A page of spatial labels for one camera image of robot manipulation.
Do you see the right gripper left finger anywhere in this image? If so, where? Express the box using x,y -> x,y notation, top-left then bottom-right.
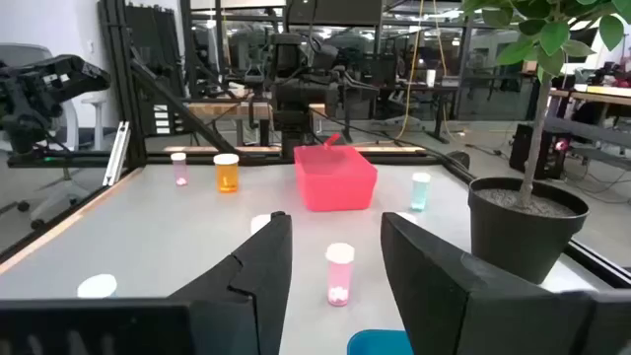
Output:
170,211 -> 293,355

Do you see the pink plastic bin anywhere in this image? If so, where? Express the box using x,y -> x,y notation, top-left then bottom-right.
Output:
293,144 -> 380,213

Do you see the black table clamp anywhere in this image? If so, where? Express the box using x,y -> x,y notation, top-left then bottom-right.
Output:
446,150 -> 472,172

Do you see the silver aluminium profile bar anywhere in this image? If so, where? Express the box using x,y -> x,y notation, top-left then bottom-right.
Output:
102,120 -> 132,187

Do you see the green plant in black pot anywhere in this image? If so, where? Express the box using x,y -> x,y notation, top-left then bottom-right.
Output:
461,0 -> 631,286

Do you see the wide clear jar white lid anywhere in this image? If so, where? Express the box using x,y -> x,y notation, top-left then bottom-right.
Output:
76,273 -> 118,300

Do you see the pink pill bottle white cap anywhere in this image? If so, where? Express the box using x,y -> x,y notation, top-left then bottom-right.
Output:
170,152 -> 189,187
324,242 -> 356,308

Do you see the black desktop computer case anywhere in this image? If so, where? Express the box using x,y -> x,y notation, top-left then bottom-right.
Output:
509,122 -> 573,181

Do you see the blue plastic bin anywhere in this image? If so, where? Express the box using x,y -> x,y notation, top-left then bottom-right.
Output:
346,328 -> 414,355

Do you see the orange pill bottle white cap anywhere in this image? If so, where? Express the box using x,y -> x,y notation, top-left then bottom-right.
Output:
213,153 -> 241,194

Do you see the black background desk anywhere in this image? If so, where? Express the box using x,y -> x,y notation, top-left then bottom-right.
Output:
374,83 -> 460,145

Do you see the wooden top workbench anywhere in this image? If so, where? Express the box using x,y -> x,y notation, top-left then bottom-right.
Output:
185,101 -> 327,149

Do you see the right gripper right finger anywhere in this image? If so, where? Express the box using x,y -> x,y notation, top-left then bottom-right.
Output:
380,212 -> 593,355

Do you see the light teal pill bottle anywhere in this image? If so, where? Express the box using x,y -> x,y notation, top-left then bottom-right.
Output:
410,172 -> 432,213

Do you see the wooden top desk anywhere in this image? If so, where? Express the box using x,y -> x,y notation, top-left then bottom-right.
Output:
546,83 -> 631,174

